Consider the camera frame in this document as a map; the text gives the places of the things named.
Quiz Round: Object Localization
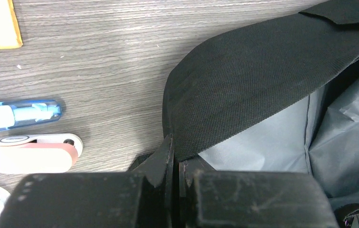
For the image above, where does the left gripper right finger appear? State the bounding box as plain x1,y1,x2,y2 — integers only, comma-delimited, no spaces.
179,155,215,228

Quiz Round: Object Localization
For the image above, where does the blue eraser pen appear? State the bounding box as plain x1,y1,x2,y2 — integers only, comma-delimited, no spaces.
0,100,62,131

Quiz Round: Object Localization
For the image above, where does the pink correction tape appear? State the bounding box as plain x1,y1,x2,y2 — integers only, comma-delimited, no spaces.
0,133,84,174

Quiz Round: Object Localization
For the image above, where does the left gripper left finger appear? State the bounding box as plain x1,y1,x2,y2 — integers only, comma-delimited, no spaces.
135,134,174,228

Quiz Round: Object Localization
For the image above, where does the black backpack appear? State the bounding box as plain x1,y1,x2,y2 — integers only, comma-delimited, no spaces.
128,0,359,228

